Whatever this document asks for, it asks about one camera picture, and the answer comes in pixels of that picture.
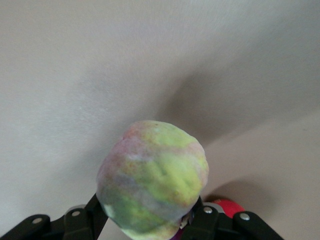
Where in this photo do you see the purple eggplant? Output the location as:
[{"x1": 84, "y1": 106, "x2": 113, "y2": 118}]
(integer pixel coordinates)
[{"x1": 171, "y1": 228, "x2": 186, "y2": 240}]

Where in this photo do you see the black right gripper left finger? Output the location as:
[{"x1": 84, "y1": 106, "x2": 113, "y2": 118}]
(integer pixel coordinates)
[{"x1": 0, "y1": 192, "x2": 110, "y2": 240}]

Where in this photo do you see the red pomegranate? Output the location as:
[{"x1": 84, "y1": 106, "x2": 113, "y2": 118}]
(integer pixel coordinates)
[{"x1": 211, "y1": 198, "x2": 246, "y2": 219}]

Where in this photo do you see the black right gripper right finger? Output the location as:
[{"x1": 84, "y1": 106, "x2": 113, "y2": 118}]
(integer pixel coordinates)
[{"x1": 180, "y1": 196, "x2": 286, "y2": 240}]

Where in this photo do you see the green pink peach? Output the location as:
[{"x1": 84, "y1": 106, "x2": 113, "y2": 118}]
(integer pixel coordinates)
[{"x1": 96, "y1": 119, "x2": 210, "y2": 240}]

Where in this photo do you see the brown table mat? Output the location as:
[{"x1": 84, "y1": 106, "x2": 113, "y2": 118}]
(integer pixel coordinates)
[{"x1": 0, "y1": 0, "x2": 320, "y2": 240}]

